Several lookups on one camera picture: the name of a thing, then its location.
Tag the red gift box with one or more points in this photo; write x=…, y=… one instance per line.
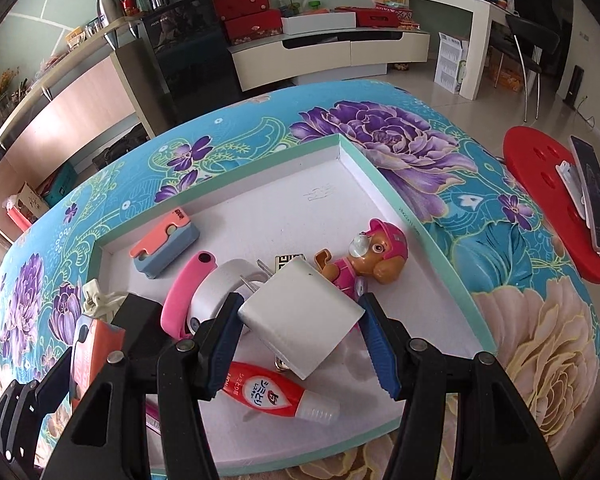
x=254, y=26

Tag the white desk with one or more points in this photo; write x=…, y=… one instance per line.
x=483, y=15

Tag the black gold patterned lighter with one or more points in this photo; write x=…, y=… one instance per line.
x=281, y=260

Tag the steel thermos jug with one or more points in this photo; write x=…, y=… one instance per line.
x=109, y=11

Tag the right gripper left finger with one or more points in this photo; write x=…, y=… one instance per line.
x=217, y=340

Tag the white tv cabinet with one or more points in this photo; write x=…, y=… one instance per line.
x=323, y=56

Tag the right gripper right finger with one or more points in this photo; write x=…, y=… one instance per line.
x=385, y=340

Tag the floral blue tablecloth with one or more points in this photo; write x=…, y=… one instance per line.
x=499, y=241

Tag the red round stool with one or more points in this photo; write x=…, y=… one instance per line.
x=532, y=157

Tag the white cube charger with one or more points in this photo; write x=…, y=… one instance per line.
x=300, y=316

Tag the black chair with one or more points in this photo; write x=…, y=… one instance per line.
x=529, y=46

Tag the cream plastic plug clip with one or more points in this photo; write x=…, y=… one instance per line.
x=101, y=305

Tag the wooden curved counter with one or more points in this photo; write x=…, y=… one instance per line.
x=111, y=77

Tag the black water dispenser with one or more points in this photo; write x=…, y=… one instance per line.
x=192, y=52

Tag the pink puppy toy figure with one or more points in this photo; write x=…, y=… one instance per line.
x=379, y=253

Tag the white round device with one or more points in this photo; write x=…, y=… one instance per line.
x=213, y=290

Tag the white flat box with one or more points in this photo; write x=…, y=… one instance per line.
x=318, y=22

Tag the teal white shallow tray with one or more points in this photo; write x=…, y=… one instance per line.
x=301, y=234

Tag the red glue tube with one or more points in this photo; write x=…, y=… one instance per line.
x=265, y=391

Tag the smartphone on stool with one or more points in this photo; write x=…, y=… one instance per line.
x=588, y=168

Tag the black power adapter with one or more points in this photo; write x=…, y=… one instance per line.
x=144, y=339

